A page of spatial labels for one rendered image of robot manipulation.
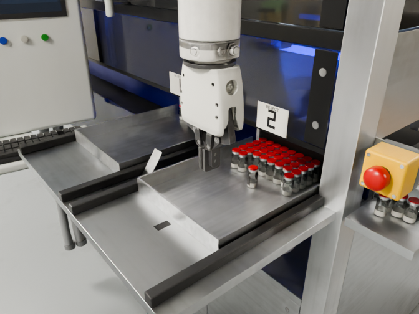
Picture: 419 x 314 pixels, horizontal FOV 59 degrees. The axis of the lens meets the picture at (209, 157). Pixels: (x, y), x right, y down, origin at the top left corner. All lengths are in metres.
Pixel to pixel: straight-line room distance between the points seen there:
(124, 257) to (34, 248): 1.57
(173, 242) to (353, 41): 0.45
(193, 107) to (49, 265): 1.61
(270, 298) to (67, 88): 0.95
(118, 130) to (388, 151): 0.74
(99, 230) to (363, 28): 0.56
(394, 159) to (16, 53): 1.12
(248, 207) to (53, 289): 1.34
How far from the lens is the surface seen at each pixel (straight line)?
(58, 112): 1.41
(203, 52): 0.50
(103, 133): 1.10
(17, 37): 1.34
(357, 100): 0.67
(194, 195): 0.77
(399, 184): 0.67
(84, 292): 1.87
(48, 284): 1.96
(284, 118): 0.77
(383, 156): 0.67
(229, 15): 0.50
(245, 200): 0.76
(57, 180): 0.89
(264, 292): 1.06
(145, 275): 0.61
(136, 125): 1.14
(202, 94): 0.53
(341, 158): 0.72
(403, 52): 0.74
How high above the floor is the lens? 1.30
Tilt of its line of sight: 27 degrees down
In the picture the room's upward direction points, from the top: straight up
